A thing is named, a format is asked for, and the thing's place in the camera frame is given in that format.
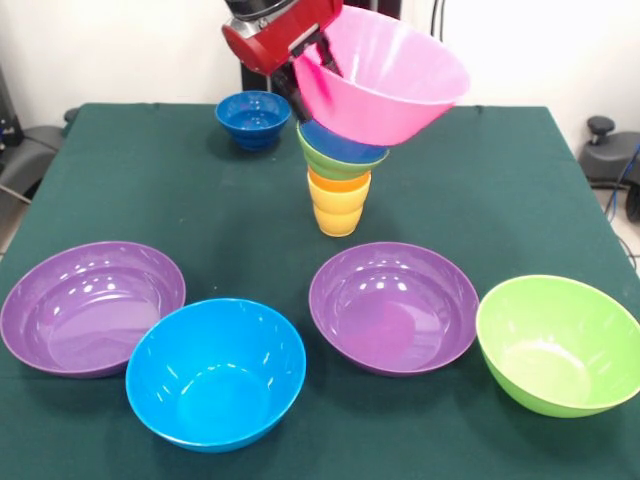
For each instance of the purple bowl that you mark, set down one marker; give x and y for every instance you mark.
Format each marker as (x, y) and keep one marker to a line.
(390, 310)
(90, 315)

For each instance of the orange cup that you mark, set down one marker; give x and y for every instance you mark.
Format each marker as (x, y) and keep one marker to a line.
(340, 181)

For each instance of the large blue bowl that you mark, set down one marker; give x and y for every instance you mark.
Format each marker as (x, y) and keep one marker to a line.
(215, 380)

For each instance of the small green bowl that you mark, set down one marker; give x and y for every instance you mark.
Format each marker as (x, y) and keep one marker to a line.
(335, 168)

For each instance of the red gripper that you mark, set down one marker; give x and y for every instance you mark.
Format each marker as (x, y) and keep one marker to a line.
(275, 38)

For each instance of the dark green table cloth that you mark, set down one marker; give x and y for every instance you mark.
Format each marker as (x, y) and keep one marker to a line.
(400, 430)

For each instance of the black knobbed equipment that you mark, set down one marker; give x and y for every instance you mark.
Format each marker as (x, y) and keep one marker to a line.
(600, 128)

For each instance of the small light blue bowl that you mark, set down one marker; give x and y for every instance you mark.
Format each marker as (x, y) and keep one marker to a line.
(340, 148)

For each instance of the black chair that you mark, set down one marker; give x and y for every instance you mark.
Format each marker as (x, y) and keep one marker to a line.
(25, 150)

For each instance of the yellow cup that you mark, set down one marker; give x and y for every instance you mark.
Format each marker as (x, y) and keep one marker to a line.
(340, 212)

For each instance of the large pink bowl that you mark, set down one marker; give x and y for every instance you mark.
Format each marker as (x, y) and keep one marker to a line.
(395, 85)

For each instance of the small dark blue bowl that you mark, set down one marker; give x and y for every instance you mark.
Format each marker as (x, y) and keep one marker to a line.
(253, 125)

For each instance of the large green bowl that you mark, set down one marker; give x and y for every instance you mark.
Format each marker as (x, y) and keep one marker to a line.
(555, 350)

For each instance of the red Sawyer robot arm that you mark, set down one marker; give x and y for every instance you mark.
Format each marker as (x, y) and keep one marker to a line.
(255, 8)

